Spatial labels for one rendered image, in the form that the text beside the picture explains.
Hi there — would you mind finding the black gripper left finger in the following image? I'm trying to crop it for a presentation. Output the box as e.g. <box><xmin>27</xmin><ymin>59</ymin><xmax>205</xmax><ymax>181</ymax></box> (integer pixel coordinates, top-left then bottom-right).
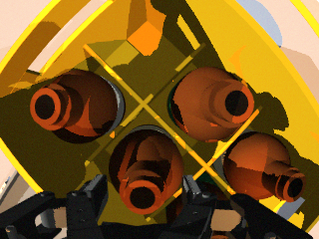
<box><xmin>0</xmin><ymin>174</ymin><xmax>109</xmax><ymax>239</ymax></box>

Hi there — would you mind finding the grey square tray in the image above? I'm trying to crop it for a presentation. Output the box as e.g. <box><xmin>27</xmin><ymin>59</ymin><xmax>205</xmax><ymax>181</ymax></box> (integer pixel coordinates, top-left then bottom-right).
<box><xmin>0</xmin><ymin>169</ymin><xmax>67</xmax><ymax>239</ymax></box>

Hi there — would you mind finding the yellow crate with dividers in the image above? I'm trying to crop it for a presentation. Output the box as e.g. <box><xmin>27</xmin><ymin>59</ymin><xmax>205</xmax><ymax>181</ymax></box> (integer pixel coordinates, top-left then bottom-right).
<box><xmin>0</xmin><ymin>0</ymin><xmax>319</xmax><ymax>233</ymax></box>

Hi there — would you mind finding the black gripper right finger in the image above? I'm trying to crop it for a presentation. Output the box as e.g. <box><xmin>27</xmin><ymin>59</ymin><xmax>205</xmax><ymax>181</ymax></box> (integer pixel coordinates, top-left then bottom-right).
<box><xmin>158</xmin><ymin>175</ymin><xmax>313</xmax><ymax>239</ymax></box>

